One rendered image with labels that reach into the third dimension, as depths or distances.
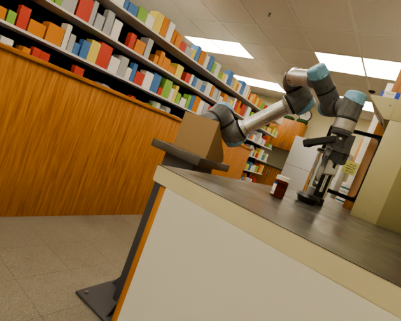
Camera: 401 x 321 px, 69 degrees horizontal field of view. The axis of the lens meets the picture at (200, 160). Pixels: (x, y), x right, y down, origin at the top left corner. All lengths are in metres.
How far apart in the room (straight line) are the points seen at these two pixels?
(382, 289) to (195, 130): 1.19
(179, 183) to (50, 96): 1.81
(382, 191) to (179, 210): 1.10
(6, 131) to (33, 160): 0.28
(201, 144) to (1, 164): 1.43
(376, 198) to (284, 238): 1.05
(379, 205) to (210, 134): 0.84
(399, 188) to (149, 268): 1.20
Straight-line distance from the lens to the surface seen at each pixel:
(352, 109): 1.19
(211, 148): 1.46
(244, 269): 0.57
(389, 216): 1.58
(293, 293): 0.55
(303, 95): 1.61
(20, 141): 2.36
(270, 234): 0.54
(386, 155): 1.57
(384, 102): 1.62
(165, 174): 0.67
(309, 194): 1.16
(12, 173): 2.42
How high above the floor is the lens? 1.04
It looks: 5 degrees down
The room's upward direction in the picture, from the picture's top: 21 degrees clockwise
